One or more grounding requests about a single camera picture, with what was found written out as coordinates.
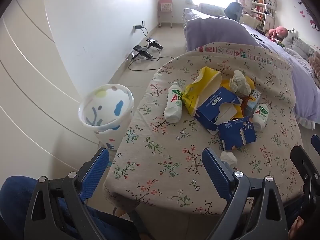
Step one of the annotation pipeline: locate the white wardrobe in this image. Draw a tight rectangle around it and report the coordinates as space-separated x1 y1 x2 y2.
0 0 100 180

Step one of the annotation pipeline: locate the grey plush toy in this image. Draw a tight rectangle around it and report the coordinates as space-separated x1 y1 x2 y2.
282 30 317 60

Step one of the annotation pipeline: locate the white bookshelf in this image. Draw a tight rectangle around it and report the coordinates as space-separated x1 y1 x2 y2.
250 0 277 34

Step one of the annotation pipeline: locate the person's blue trouser leg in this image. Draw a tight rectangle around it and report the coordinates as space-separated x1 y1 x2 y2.
0 176 133 240

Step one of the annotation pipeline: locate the yellow plastic bag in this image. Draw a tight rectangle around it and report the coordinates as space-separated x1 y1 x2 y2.
182 66 223 117

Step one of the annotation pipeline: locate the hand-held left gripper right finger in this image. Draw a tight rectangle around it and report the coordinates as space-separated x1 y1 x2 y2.
201 147 289 240

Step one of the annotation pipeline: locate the brown plush cushion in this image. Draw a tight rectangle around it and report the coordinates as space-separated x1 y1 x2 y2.
309 52 320 80

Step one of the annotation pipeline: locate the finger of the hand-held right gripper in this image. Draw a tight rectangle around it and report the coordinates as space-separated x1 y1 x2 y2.
311 134 320 153
291 145 320 207

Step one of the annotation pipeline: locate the small dark blue carton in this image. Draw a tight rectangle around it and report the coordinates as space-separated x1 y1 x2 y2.
217 116 257 152

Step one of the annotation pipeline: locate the black charging device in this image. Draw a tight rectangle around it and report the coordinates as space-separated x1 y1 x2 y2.
147 37 164 50
132 44 153 59

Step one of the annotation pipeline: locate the small crumpled white tissue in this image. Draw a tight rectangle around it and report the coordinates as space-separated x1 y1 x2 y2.
220 151 237 167

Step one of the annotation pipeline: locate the pink cartoon wall sticker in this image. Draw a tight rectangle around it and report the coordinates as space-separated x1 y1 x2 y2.
290 0 320 32

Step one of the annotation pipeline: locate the purple bed blanket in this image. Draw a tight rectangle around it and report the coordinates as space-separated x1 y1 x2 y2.
182 7 320 130

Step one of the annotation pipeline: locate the pink chair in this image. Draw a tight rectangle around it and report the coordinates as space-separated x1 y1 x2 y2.
157 0 174 28

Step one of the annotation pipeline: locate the floral tablecloth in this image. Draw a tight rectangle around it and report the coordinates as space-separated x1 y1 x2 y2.
103 42 304 215

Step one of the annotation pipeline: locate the large crumpled tissue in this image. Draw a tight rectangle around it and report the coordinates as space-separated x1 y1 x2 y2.
229 70 252 97

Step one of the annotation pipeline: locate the white bottle with green label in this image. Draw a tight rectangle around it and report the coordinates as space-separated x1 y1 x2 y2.
252 104 269 132
164 82 184 124

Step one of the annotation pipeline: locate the blue office chair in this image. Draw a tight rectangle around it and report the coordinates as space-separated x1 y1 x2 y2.
224 2 243 22

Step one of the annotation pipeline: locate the pink plush toy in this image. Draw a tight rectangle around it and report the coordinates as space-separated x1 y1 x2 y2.
269 26 289 42

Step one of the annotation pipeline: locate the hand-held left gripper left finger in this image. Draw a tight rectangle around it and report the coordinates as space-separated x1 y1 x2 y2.
24 147 110 240

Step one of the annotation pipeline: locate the light blue carton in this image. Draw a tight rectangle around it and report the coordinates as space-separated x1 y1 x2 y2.
244 89 262 117

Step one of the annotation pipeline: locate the grey pillow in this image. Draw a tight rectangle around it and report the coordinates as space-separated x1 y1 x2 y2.
199 3 227 18

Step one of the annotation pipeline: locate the blue tissue box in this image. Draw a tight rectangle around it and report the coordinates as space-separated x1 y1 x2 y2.
194 87 243 132

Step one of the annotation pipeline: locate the white spotted waste bin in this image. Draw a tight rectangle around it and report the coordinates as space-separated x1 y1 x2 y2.
78 84 135 150

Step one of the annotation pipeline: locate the black floor cable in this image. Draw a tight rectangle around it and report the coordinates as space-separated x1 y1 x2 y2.
129 26 170 71

